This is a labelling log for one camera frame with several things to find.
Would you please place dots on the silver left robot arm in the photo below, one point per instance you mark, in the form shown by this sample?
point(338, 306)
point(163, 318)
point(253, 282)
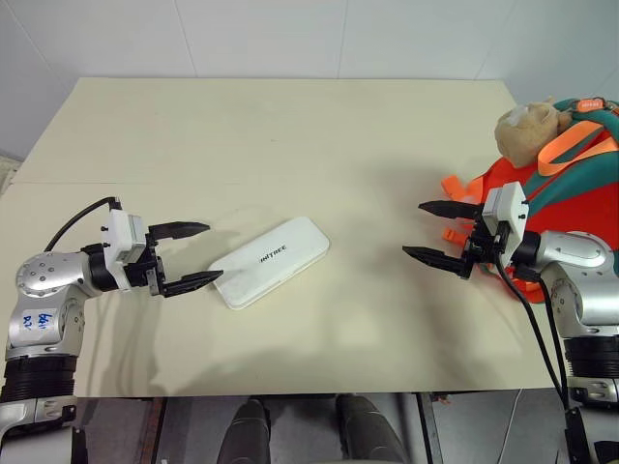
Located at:
point(46, 278)

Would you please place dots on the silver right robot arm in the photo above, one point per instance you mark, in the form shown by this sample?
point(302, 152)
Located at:
point(578, 261)

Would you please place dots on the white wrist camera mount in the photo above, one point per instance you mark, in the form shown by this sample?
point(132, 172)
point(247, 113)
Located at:
point(508, 205)
point(118, 232)

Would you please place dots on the white pencil case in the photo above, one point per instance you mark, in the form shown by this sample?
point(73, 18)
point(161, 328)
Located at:
point(271, 261)

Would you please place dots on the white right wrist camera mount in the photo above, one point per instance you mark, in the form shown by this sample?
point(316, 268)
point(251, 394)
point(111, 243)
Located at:
point(508, 205)

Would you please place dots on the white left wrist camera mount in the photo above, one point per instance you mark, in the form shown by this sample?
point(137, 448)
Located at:
point(118, 232)

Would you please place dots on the beige plush toy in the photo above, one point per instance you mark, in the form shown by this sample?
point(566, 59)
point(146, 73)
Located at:
point(524, 133)

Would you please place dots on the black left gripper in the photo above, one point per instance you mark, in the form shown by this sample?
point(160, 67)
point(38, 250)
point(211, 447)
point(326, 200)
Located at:
point(145, 273)

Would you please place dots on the black table leg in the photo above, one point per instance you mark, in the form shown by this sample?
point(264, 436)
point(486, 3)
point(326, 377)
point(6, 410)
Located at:
point(430, 430)

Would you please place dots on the orange and green backpack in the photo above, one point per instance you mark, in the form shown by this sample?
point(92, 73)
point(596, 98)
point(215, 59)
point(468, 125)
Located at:
point(575, 188)

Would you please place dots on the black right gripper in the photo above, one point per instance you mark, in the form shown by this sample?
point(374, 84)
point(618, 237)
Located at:
point(483, 249)

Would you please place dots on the dark rounded shape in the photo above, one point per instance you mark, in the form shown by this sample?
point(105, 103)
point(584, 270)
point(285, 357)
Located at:
point(367, 430)
point(249, 432)

